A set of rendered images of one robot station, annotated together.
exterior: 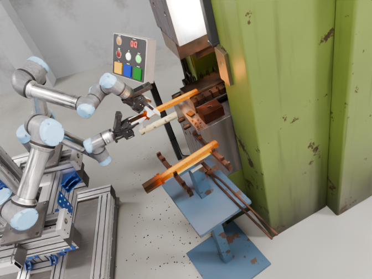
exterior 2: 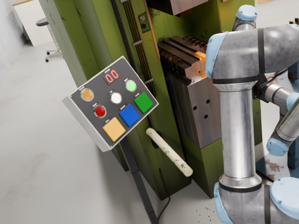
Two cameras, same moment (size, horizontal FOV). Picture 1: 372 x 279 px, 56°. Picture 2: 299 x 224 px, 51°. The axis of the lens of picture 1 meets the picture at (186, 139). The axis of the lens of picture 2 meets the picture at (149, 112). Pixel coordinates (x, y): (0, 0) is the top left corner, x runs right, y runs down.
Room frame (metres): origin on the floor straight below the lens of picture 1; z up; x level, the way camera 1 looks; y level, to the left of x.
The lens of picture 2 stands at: (2.11, 1.35, 1.75)
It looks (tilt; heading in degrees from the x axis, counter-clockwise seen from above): 34 degrees down; 265
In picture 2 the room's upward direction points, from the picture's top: 17 degrees counter-clockwise
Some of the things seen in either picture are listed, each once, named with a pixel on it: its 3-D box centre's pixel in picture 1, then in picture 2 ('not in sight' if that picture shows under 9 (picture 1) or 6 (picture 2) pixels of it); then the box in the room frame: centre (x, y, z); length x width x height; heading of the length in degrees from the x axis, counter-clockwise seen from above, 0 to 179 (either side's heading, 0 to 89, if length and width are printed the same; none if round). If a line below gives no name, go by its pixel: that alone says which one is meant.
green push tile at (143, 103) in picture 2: (138, 73); (143, 102); (2.01, 0.15, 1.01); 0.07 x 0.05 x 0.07; 37
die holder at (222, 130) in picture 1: (231, 120); (195, 88); (1.63, -0.31, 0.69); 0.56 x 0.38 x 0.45; 102
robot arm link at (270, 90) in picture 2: (108, 137); (275, 93); (1.51, 0.40, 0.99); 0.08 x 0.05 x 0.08; 12
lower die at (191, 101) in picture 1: (218, 83); (180, 54); (1.68, -0.29, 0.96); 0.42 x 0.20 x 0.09; 102
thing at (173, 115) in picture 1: (167, 118); (167, 150); (1.96, 0.07, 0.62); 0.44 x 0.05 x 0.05; 102
